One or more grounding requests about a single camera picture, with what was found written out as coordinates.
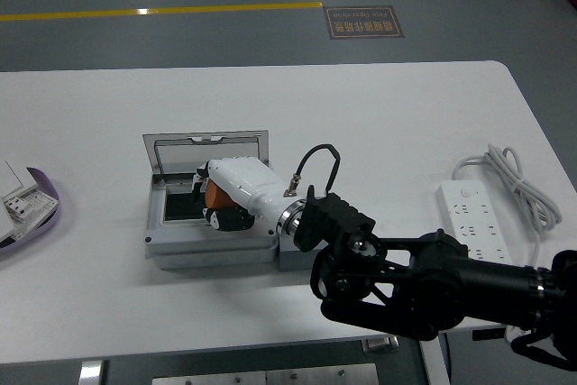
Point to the grey cube with round hole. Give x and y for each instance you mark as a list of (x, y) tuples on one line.
[(293, 261)]

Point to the purple tray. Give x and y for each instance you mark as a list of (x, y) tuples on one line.
[(45, 180)]

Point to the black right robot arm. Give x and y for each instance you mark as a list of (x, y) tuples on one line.
[(451, 277)]

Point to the white table leg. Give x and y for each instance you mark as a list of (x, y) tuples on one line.
[(91, 373), (433, 362)]

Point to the silver table bracket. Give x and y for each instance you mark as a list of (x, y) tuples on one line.
[(381, 344)]

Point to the grey electrical box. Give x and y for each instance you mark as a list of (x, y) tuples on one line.
[(216, 245)]

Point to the white socket module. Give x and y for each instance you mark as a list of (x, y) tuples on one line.
[(27, 209)]

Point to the dark floor sign, orange text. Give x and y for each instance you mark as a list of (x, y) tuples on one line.
[(364, 22)]

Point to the yellow floor tape line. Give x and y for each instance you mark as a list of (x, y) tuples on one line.
[(158, 11)]

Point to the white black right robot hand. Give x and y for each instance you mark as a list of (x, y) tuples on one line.
[(252, 182)]

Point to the grey metal base plate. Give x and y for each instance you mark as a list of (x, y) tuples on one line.
[(270, 378)]

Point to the white flat panel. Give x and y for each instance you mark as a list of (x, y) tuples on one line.
[(9, 177)]

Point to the white power strip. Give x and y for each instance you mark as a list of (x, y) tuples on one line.
[(473, 213)]

